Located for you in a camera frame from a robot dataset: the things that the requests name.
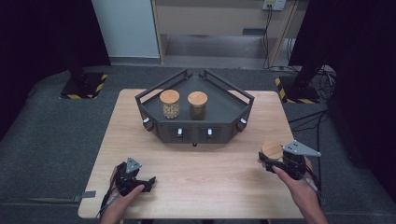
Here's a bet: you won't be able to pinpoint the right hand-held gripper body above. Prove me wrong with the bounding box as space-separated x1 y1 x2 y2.
281 140 321 181

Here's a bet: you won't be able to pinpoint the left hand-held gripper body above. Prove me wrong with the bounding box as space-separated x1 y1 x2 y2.
115 157 148 196

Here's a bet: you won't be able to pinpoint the glass jar brown contents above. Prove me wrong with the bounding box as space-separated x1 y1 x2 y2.
257 140 285 171

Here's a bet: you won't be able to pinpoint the black corner shelf rack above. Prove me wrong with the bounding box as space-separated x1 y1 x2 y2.
134 68 256 147

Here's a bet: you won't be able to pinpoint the glass jar pale beans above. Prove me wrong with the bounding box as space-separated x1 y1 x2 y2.
159 89 181 120

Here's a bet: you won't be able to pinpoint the glass jar dark green contents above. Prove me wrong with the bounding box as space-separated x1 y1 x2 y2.
187 91 208 121

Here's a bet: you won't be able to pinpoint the person's left hand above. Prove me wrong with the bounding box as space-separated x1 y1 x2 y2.
102 166 145 220

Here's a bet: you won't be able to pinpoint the person's right hand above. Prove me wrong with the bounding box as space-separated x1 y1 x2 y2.
272 157 321 209

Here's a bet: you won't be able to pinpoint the grey tape strip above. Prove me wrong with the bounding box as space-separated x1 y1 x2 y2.
73 189 97 203

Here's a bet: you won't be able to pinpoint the black stand hazard-striped base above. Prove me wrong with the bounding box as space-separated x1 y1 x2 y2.
60 46 108 100
275 52 330 105

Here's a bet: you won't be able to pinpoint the black curtain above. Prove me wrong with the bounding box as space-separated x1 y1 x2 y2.
0 0 112 139
289 0 396 195

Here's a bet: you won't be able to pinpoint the white panel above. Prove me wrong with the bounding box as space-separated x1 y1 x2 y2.
92 0 161 60

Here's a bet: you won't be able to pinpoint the wooden cabinet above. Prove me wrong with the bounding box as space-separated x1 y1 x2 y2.
151 0 310 69

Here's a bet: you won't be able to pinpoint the white power strip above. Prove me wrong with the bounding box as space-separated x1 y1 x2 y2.
262 0 287 11

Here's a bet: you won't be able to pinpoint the left hand-held gripper cable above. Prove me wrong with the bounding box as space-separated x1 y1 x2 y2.
95 176 121 219

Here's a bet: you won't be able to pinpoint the hand-held gripper cable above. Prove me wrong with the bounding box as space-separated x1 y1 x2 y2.
95 176 121 219
306 164 325 205

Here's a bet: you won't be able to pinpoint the right hand-held gripper cable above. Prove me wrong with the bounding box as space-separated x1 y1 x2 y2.
306 164 325 205

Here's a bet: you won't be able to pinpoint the black floor cable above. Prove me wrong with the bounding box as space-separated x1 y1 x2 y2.
288 110 329 188

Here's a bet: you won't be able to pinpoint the tangled floor cables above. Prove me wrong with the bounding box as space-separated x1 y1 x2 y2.
311 64 338 101

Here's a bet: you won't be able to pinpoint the black power cables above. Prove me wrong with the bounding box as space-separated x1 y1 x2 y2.
262 8 292 72

